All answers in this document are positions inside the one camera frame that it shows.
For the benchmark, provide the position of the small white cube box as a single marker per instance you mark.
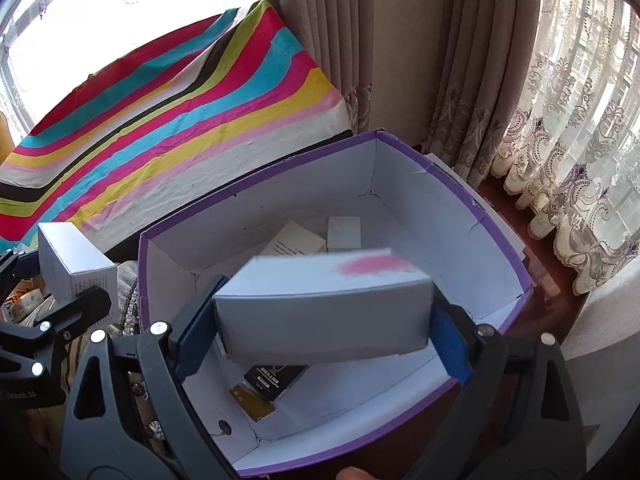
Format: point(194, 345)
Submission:
point(70, 255)

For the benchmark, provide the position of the rainbow striped cloth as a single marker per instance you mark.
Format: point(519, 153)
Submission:
point(175, 110)

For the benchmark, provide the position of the orange white box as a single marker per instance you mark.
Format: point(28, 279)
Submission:
point(30, 302)

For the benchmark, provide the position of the white box black text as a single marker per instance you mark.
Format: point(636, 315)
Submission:
point(295, 240)

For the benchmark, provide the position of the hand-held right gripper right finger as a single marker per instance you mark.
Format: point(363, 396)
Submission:
point(452, 345)

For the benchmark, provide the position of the pale grey box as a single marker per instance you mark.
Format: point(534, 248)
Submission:
point(344, 232)

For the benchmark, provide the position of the purple cardboard box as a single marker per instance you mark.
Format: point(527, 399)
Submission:
point(400, 200)

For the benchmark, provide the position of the gold box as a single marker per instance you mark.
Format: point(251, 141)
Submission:
point(252, 405)

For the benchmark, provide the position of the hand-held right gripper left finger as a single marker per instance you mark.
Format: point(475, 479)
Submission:
point(197, 330)

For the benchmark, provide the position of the white box pink print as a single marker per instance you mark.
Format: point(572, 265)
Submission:
point(320, 310)

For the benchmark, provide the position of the white lace curtain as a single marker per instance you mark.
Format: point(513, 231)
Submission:
point(585, 135)

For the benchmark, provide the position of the beige curtain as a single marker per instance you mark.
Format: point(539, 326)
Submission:
point(400, 60)

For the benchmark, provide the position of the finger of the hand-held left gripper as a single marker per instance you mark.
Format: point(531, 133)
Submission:
point(20, 265)
point(80, 312)

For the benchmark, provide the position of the person's right hand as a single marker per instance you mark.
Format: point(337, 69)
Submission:
point(354, 474)

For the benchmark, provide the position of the black box white label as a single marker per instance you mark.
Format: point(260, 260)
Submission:
point(275, 380)

